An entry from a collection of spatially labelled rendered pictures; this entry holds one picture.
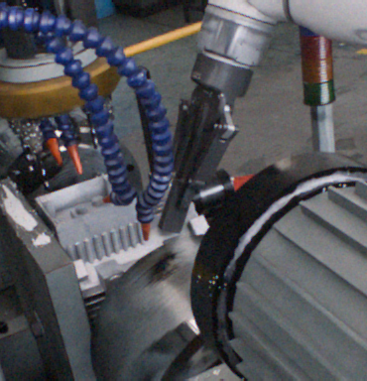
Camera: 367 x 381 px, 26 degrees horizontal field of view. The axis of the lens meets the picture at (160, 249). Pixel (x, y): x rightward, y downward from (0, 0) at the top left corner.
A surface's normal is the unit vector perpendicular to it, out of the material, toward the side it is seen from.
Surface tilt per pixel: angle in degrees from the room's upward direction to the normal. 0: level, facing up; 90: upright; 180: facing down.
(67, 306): 90
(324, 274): 31
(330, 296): 41
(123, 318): 47
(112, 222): 90
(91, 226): 90
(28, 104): 90
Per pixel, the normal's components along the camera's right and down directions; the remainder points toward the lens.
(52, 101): 0.13, 0.49
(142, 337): -0.73, -0.39
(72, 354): 0.41, 0.40
